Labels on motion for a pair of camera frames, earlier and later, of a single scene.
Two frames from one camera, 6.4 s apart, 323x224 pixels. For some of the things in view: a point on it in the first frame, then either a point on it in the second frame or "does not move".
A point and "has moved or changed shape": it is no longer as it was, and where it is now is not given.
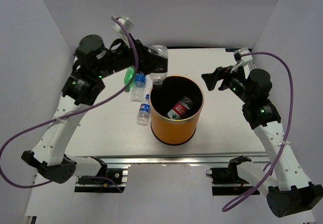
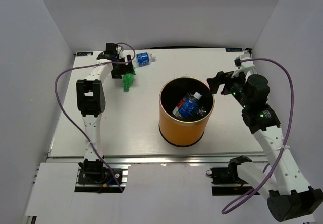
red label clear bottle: (181, 109) has moved or changed shape
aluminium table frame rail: (172, 160) does not move
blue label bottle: (139, 91) -> (190, 106)
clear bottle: (187, 101) -> (201, 111)
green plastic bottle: (128, 76) does not move
